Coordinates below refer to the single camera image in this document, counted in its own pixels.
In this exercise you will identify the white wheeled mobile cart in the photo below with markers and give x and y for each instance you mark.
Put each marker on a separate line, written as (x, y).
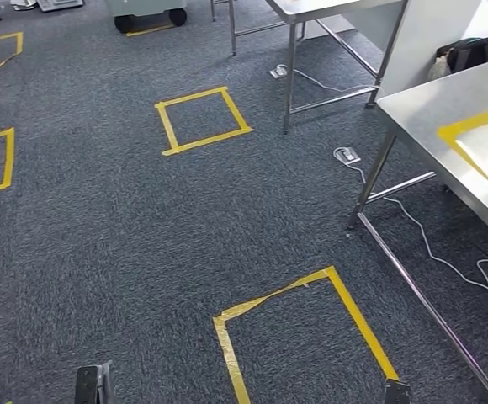
(147, 6)

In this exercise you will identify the black backpack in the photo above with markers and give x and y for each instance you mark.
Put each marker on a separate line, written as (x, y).
(467, 53)

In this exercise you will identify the floor power socket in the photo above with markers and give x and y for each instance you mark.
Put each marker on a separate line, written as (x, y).
(347, 156)
(279, 71)

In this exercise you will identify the yellow floor tape strip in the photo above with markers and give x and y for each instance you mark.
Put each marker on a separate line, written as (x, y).
(149, 30)

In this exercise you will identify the small yellow tape outline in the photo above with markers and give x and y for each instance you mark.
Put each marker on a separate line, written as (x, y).
(450, 132)

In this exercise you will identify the white top steel table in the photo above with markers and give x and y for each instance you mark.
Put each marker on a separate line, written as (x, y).
(421, 39)

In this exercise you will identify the steel top workbench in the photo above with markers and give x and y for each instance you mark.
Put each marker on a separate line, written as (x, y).
(429, 117)

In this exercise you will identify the grey flat device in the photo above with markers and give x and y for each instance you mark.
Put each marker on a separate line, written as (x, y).
(59, 4)

